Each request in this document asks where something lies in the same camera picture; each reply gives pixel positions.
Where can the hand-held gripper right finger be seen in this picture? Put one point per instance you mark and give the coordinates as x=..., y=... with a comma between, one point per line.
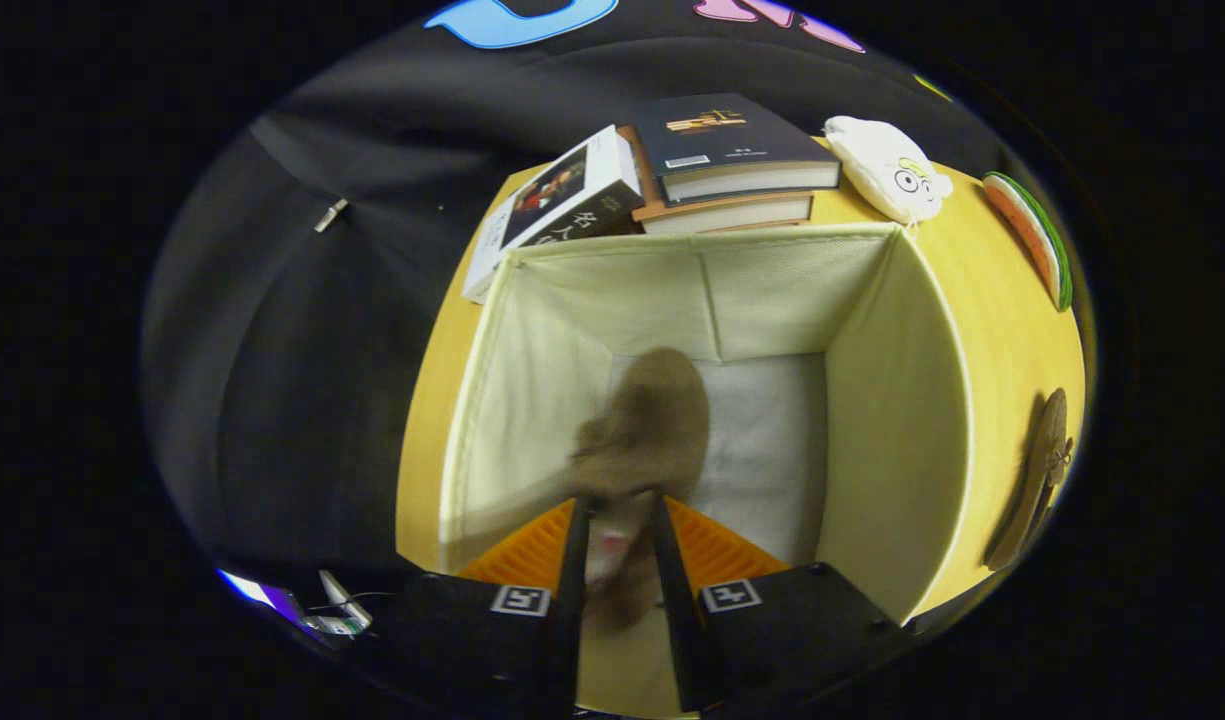
x=677, y=600

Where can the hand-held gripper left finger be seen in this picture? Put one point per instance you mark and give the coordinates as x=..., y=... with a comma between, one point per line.
x=572, y=590

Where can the computer monitor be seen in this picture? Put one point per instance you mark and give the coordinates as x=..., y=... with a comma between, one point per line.
x=292, y=605

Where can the brown book stack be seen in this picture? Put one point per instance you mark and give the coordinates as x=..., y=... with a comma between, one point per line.
x=722, y=212

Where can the cream fabric storage box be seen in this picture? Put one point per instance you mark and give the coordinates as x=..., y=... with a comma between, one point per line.
x=902, y=420

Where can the white book with portrait cover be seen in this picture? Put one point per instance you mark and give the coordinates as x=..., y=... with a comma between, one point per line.
x=562, y=195

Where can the white plush toy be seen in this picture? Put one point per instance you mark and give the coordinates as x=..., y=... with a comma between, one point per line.
x=887, y=165

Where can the watermelon slice plush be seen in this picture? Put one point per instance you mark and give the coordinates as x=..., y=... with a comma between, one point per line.
x=1037, y=235

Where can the dark book with gold print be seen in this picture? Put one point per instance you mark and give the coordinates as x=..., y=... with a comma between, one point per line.
x=732, y=140

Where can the brown fuzzy shoe with bow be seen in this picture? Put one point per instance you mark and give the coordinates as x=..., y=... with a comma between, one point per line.
x=652, y=420
x=1037, y=470

